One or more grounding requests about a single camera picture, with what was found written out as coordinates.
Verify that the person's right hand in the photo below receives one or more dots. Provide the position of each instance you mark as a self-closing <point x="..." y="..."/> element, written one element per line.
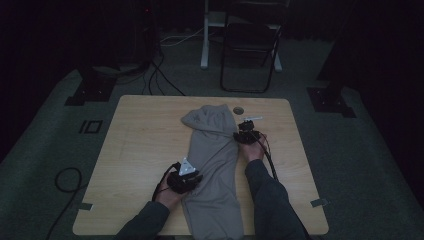
<point x="254" y="151"/>

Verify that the grey pants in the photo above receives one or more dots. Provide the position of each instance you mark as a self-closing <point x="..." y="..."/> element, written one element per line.
<point x="213" y="160"/>

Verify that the black folding chair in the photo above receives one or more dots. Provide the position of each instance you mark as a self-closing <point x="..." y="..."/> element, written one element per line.
<point x="250" y="33"/>

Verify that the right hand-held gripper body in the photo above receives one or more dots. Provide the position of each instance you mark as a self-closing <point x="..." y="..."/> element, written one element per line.
<point x="248" y="135"/>

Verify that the black stand base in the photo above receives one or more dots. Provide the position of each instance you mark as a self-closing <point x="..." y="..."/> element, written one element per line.
<point x="328" y="100"/>
<point x="95" y="88"/>

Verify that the grey tape piece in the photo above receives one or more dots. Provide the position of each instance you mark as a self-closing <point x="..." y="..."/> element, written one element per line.
<point x="85" y="206"/>
<point x="319" y="202"/>

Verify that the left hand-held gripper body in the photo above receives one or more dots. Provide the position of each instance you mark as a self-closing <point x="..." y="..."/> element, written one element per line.
<point x="181" y="181"/>

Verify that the person's left hand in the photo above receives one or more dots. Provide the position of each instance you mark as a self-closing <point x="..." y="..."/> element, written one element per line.
<point x="168" y="196"/>

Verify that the white metal desk frame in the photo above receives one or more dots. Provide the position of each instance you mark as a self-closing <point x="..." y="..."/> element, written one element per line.
<point x="204" y="50"/>

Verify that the dark equipment with red light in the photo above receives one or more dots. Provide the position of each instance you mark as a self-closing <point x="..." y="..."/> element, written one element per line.
<point x="143" y="33"/>

